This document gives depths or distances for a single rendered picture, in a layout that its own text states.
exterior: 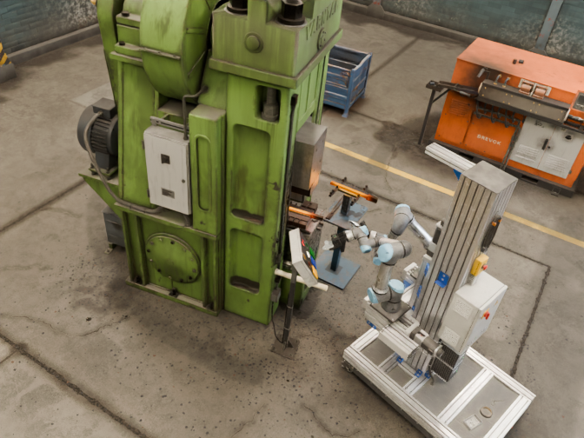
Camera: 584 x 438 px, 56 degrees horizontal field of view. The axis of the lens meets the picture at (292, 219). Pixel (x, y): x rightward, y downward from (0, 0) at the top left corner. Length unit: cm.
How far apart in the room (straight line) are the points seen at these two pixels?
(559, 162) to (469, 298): 390
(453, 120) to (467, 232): 405
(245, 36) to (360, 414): 290
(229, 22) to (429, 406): 306
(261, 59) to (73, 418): 291
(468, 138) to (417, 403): 411
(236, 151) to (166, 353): 183
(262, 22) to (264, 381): 274
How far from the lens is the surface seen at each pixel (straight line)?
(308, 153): 394
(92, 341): 493
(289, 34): 331
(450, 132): 758
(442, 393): 455
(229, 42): 349
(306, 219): 444
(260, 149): 384
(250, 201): 412
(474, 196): 345
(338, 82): 789
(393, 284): 396
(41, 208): 635
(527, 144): 740
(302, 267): 383
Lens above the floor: 381
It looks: 40 degrees down
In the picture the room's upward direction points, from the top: 6 degrees clockwise
